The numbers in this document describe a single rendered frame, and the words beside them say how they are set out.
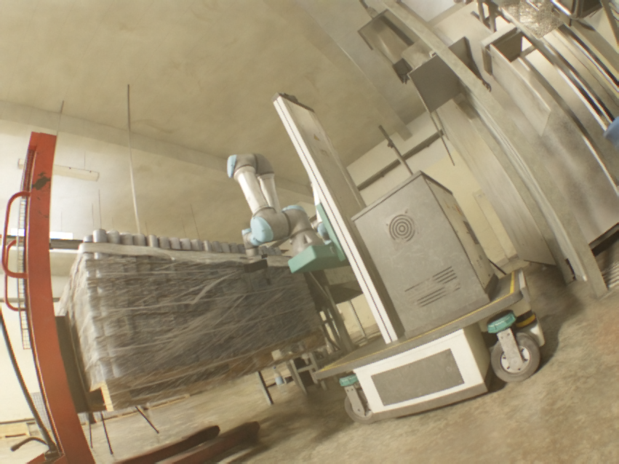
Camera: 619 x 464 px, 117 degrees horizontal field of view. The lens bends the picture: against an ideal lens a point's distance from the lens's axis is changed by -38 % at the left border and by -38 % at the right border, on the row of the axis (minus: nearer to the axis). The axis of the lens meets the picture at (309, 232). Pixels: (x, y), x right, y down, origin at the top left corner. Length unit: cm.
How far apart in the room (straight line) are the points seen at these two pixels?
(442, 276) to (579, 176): 157
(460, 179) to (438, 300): 749
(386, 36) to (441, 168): 649
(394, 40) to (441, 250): 174
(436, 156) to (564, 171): 667
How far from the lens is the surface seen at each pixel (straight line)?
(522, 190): 220
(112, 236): 145
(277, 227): 130
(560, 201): 156
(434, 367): 108
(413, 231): 110
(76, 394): 161
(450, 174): 854
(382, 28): 254
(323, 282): 243
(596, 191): 240
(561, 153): 239
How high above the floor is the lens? 47
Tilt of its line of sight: 19 degrees up
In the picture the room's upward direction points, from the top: 24 degrees counter-clockwise
